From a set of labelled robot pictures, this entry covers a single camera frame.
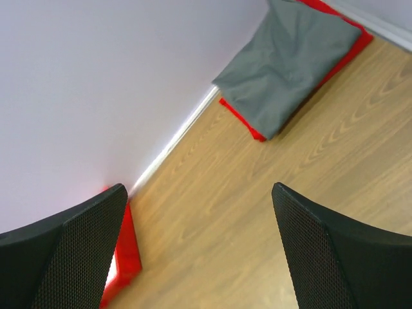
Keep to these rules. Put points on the dark grey t shirt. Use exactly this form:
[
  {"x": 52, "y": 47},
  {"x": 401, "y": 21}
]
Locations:
[{"x": 283, "y": 67}]

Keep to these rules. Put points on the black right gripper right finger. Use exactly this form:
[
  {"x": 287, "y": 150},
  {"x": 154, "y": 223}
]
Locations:
[{"x": 338, "y": 262}]

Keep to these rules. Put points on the red plastic bin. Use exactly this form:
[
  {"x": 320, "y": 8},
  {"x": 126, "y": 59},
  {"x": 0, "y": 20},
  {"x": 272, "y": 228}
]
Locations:
[{"x": 127, "y": 260}]

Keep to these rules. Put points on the folded red t shirt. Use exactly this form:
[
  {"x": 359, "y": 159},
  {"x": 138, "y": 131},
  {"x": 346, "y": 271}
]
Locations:
[{"x": 357, "y": 45}]

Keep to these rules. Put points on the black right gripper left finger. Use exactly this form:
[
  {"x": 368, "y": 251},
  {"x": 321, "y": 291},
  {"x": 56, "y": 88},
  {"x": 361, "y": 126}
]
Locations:
[{"x": 63, "y": 261}]

